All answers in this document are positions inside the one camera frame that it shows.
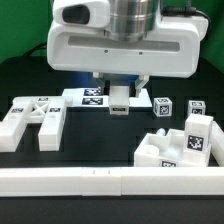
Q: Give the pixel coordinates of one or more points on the white tagged cube left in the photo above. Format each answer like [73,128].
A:
[162,107]

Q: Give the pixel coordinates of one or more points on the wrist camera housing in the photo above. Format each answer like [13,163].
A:
[89,13]

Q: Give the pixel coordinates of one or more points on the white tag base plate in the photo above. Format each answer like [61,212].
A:
[91,97]

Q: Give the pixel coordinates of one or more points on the white chair seat part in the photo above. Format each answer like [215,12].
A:
[172,149]

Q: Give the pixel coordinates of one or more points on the white fence rail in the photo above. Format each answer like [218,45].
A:
[217,143]
[111,181]

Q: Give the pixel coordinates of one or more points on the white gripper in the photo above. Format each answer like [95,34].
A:
[170,49]

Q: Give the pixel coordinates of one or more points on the white tagged cube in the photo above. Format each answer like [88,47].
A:
[162,107]
[196,107]

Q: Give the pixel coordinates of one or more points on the white front fence rail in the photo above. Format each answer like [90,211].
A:
[111,181]

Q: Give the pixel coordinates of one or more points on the white right fence rail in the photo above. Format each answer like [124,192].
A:
[217,143]

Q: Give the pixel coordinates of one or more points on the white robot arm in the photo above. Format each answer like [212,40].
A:
[130,21]

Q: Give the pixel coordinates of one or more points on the white tagged cube right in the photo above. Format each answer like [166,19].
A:
[196,107]

